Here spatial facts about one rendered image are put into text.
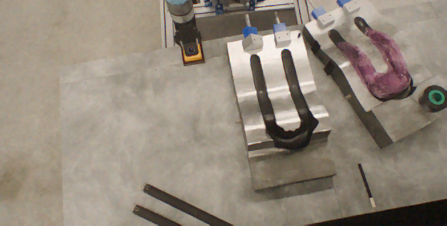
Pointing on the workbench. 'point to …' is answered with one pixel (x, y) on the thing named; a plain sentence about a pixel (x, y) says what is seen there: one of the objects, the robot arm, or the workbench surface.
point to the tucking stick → (366, 185)
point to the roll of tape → (425, 99)
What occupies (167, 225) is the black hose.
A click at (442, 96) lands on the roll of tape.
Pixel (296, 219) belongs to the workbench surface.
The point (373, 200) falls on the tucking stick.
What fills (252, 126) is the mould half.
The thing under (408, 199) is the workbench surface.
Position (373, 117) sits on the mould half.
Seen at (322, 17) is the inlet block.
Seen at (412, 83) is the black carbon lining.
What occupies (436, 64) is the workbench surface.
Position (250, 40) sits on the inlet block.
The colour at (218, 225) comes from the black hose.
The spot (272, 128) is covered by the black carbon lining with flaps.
